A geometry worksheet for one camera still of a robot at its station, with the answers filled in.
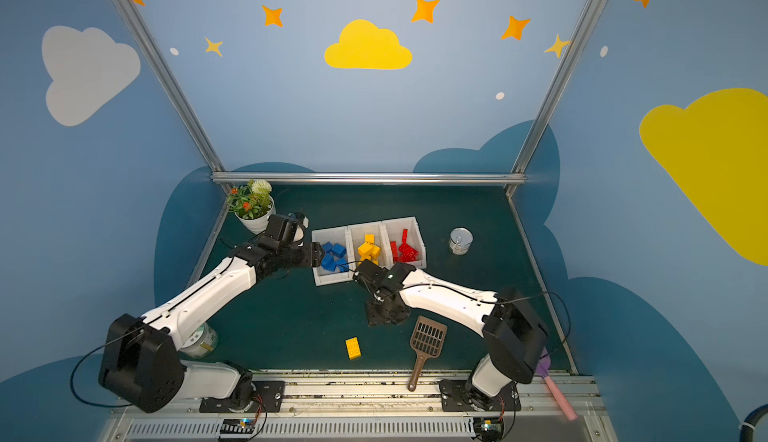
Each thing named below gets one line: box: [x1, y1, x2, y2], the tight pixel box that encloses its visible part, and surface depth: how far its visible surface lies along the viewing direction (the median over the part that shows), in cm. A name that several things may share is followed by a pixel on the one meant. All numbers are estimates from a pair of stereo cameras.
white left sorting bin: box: [311, 226, 356, 286], surface depth 97 cm
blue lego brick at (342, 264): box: [336, 257, 350, 273], surface depth 99 cm
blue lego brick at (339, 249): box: [330, 243, 347, 258], surface depth 103 cm
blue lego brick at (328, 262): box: [321, 253, 338, 272], surface depth 99 cm
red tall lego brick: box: [398, 243, 419, 263], surface depth 101 cm
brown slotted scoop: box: [408, 316, 448, 392], surface depth 85 cm
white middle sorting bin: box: [346, 221, 393, 278], surface depth 100 cm
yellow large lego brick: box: [358, 242, 374, 257], surface depth 99 cm
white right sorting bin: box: [380, 216, 427, 269], surface depth 103 cm
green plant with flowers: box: [227, 179, 273, 219], surface depth 100 cm
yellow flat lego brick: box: [345, 336, 361, 360], surface depth 83 cm
